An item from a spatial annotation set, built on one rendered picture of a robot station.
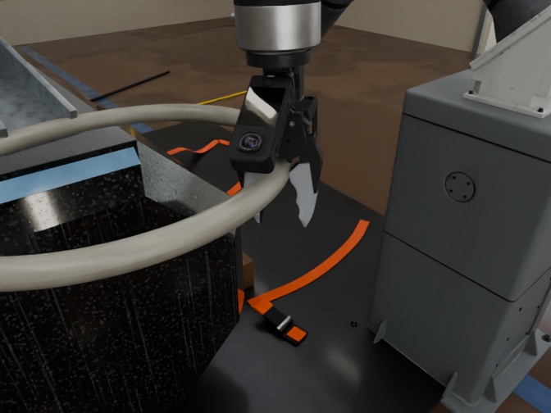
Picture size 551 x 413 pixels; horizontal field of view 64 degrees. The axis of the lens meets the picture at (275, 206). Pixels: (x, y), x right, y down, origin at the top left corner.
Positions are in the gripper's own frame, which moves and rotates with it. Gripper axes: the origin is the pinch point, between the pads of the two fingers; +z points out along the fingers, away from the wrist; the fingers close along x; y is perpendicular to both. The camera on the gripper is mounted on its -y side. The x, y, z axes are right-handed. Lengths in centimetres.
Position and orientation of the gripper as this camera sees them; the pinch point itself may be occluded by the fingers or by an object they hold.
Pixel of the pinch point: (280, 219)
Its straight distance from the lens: 55.4
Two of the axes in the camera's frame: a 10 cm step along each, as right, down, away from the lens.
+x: -9.7, -0.8, 2.3
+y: 2.4, -4.7, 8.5
